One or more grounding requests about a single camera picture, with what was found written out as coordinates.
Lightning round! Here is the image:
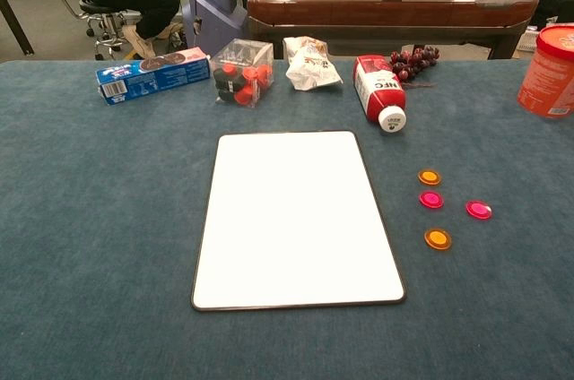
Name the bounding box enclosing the pink round magnet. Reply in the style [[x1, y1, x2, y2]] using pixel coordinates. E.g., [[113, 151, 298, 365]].
[[418, 190, 446, 210], [465, 199, 493, 220]]

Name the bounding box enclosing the white cutting board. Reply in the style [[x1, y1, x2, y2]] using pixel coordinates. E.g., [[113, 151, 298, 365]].
[[190, 130, 408, 313]]

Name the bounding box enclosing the white crumpled snack bag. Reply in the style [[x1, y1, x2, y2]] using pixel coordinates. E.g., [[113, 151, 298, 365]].
[[283, 36, 344, 91]]

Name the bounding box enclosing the red white NFC juice bottle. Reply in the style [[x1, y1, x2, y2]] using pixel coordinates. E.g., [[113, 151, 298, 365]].
[[352, 54, 408, 134]]

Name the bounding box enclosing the blue Oreo cookie box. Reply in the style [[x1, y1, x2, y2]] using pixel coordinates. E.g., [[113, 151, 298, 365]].
[[95, 48, 213, 107]]

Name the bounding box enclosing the dark red grape bunch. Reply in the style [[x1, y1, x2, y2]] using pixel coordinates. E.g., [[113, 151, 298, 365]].
[[388, 45, 441, 88]]

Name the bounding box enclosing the blue felt table cover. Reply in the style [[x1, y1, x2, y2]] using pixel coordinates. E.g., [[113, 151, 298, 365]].
[[0, 56, 574, 380]]

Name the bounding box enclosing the brown mahjong table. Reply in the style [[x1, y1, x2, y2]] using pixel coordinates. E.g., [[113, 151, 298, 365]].
[[246, 0, 541, 61]]

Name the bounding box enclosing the chrome rolling stool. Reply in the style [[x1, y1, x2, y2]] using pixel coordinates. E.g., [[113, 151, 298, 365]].
[[38, 0, 144, 62]]

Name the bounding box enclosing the orange cylindrical canister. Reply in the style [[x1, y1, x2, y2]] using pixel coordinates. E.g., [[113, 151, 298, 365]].
[[517, 23, 574, 119]]

